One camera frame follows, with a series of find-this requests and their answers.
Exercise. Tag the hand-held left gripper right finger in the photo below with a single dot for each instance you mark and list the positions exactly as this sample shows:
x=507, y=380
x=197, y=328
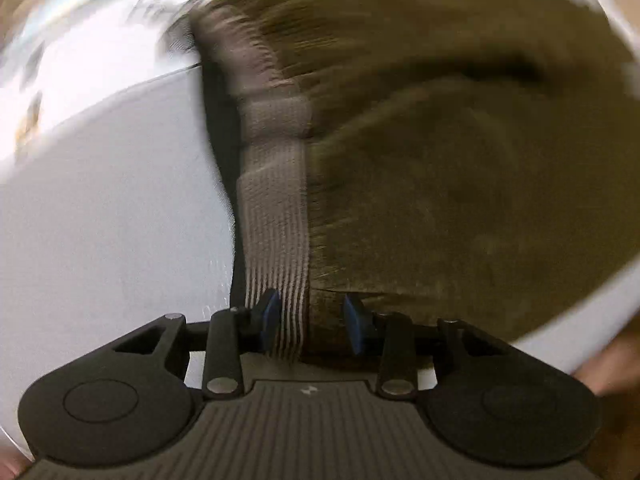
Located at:
x=352, y=325

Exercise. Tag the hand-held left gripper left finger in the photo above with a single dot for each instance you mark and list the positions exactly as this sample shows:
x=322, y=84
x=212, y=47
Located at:
x=268, y=320

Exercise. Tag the grey printed bed sheet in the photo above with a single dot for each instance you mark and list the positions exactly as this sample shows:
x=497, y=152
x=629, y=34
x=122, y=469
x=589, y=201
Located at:
x=125, y=210

